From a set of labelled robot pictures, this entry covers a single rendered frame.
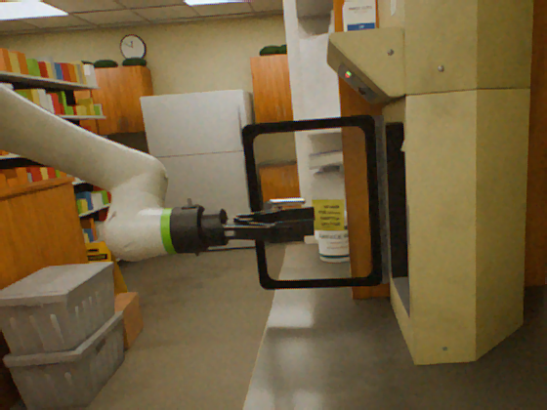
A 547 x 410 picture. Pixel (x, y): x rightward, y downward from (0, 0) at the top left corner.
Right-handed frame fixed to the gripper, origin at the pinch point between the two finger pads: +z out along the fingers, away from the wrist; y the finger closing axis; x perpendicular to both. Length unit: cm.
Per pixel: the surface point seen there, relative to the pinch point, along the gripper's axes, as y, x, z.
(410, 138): -14.2, -14.9, 18.0
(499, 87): -8.8, -21.6, 33.9
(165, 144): 474, -6, -171
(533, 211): 23, 7, 54
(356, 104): 22.9, -21.6, 12.3
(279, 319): 12.6, 25.7, -9.3
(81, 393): 141, 112, -134
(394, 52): -14.2, -27.8, 15.8
